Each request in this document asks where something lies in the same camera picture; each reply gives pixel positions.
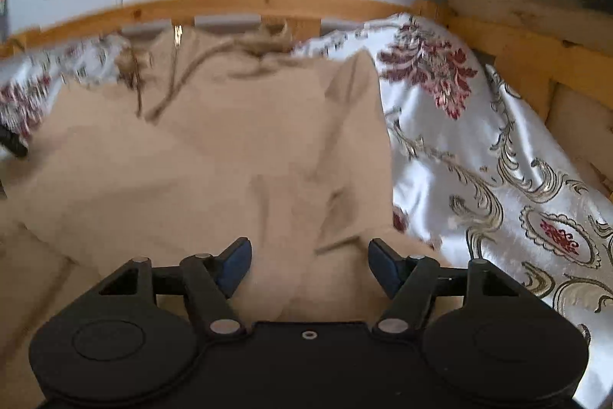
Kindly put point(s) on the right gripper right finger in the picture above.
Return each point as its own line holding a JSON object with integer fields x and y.
{"x": 409, "y": 283}

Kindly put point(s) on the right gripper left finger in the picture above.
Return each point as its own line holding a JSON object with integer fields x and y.
{"x": 209, "y": 281}

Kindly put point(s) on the beige hooded sweatshirt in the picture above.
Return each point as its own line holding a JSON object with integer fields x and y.
{"x": 222, "y": 137}

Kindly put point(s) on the white floral satin bedspread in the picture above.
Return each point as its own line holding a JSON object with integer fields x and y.
{"x": 475, "y": 172}

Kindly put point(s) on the wooden bed frame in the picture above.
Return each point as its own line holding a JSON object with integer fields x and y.
{"x": 558, "y": 59}

